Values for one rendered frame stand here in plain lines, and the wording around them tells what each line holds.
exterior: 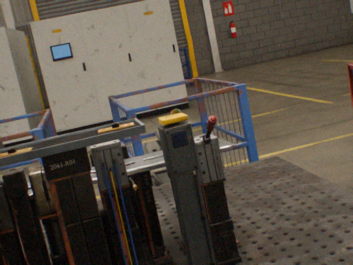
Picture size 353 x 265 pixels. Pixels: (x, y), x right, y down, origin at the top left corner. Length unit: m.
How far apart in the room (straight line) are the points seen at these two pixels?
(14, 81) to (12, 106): 0.42
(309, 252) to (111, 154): 0.61
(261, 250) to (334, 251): 0.21
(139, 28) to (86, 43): 0.94
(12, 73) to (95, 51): 1.42
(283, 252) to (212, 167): 0.32
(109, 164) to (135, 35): 8.14
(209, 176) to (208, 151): 0.07
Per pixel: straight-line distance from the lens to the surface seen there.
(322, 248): 1.55
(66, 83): 9.39
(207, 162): 1.43
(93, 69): 9.39
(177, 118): 1.23
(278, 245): 1.60
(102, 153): 1.37
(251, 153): 3.58
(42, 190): 1.39
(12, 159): 1.17
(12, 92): 9.41
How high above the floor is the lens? 1.35
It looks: 10 degrees down
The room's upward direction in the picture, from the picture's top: 11 degrees counter-clockwise
